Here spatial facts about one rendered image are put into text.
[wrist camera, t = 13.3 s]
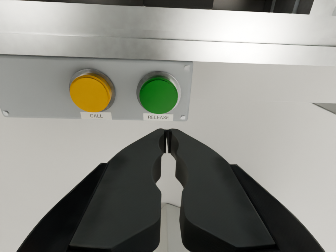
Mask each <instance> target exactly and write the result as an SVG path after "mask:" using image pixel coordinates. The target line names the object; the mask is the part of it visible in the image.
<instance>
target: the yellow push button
mask: <svg viewBox="0 0 336 252"><path fill-rule="evenodd" d="M70 96H71V99H72V101H73V102H74V103H75V105H76V106H78V107H79V108H80V109H81V110H83V111H86V112H89V113H98V112H101V111H103V110H104V109H105V108H106V107H107V106H108V105H109V103H110V101H111V99H112V90H111V87H110V85H109V84H108V82H107V81H106V80H105V79H104V78H102V77H101V76H99V75H97V74H93V73H86V74H82V75H80V76H79V77H77V78H76V79H75V80H74V81H73V82H72V84H71V86H70Z"/></svg>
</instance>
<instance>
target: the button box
mask: <svg viewBox="0 0 336 252"><path fill-rule="evenodd" d="M193 70H194V63H193V61H177V60H150V59H123V58H96V57H69V56H42V55H15V54H0V109H1V112H2V114H3V116H4V117H6V118H35V119H77V120H120V121H163V122H186V121H188V119H189V109H190V99H191V89H192V79H193ZM83 74H96V75H98V76H100V77H102V78H103V79H105V80H106V81H107V83H108V84H109V86H110V88H111V92H112V96H111V100H110V102H109V104H108V106H107V107H106V108H105V109H104V110H102V111H100V112H94V113H93V112H87V111H84V110H82V109H80V108H79V107H78V106H76V104H75V103H74V102H73V100H72V98H71V95H70V87H71V84H72V82H73V81H74V80H75V79H76V78H78V77H79V76H81V75H83ZM154 76H164V77H167V78H169V79H170V80H172V81H173V82H174V84H175V85H176V88H177V92H178V101H177V104H176V106H175V107H174V108H173V109H172V110H171V111H169V112H167V113H164V114H154V113H151V112H149V111H147V110H146V109H145V108H144V107H143V105H142V103H141V101H140V91H141V87H142V85H143V84H144V82H145V81H146V80H147V79H149V78H151V77H154Z"/></svg>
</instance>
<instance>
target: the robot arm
mask: <svg viewBox="0 0 336 252"><path fill-rule="evenodd" d="M167 146H168V153H169V154H171V155H172V156H173V157H174V159H175V160H176V170H175V177H176V179H177V180H178V181H179V182H180V183H181V185H182V186H183V189H184V190H183V191H182V197H181V207H180V217H179V223H180V231H181V238H182V243H183V245H184V247H185V248H186V249H187V250H188V251H190V252H325V250H324V249H323V247H322V246H321V245H320V244H319V242H318V241H317V240H316V239H315V237H314V236H313V235H312V234H311V233H310V231H309V230H308V229H307V228H306V227H305V226H304V225H303V224H302V223H301V221H300V220H299V219H298V218H297V217H296V216H295V215H294V214H293V213H292V212H291V211H289V210H288V209H287V208H286V207H285V206H284V205H283V204H282V203H281V202H279V201H278V200H277V199H276V198H275V197H274V196H273V195H272V194H270V193H269V192H268V191H267V190H266V189H265V188H264V187H262V186H261V185H260V184H259V183H258V182H257V181H256V180H254V179H253V178H252V177H251V176H250V175H249V174H248V173H246V172H245V171H244V170H243V169H242V168H241V167H240V166H238V165H237V164H230V163H228V162H227V161H226V160H225V159H224V158H223V157H222V156H221V155H219V154H218V153H217V152H216V151H214V150H213V149H211V148H210V147H208V146H207V145H205V144H203V143H202V142H200V141H198V140H196V139H195V138H193V137H191V136H189V135H187V134H186V133H184V132H182V131H180V130H179V129H174V128H172V129H163V128H159V129H157V130H155V131H153V132H152V133H150V134H148V135H146V136H144V137H143V138H141V139H139V140H137V141H135V142H134V143H132V144H130V145H129V146H127V147H125V148H124V149H122V150H121V151H120V152H119V153H117V154H116V155H115V156H114V157H113V158H112V159H111V160H110V161H109V162H108V163H100V164H99V165H98V166H97V167H96V168H95V169H94V170H93V171H92V172H91V173H90V174H89V175H87V176H86V177H85V178H84V179H83V180H82V181H81V182H80V183H79V184H78V185H77V186H76V187H75V188H73V189H72V190H71V191H70V192H69V193H68V194H67V195H66V196H65V197H64V198H63V199H62V200H60V201H59V202H58V203H57V204H56V205H55V206H54V207H53V208H52V209H51V210H50V211H49V212H48V213H47V214H46V215H45V216H44V217H43V218H42V219H41V221H40V222H39V223H38V224H37V225H36V226H35V227H34V229H33V230H32V231H31V232H30V234H29V235H28V236H27V238H26V239H25V240H24V242H23V243H22V244H21V246H20V247H19V249H18V250H17V252H153V251H155V250H156V249H157V248H158V246H159V244H160V238H161V212H162V192H161V190H160V189H159V188H158V187H157V185H156V183H157V182H158V181H159V180H160V178H161V175H162V156H163V155H164V154H166V151H167Z"/></svg>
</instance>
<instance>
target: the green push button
mask: <svg viewBox="0 0 336 252"><path fill-rule="evenodd" d="M139 98H140V102H141V104H142V106H143V107H144V108H145V109H146V110H147V111H149V112H150V113H153V114H157V115H161V114H166V113H168V112H170V111H171V110H172V109H173V108H174V107H175V106H176V104H177V102H178V90H177V87H176V85H175V84H174V82H173V81H172V80H171V79H169V78H167V77H165V76H160V75H157V76H153V77H150V78H149V79H147V80H146V81H145V82H144V83H143V85H142V87H141V90H140V94H139Z"/></svg>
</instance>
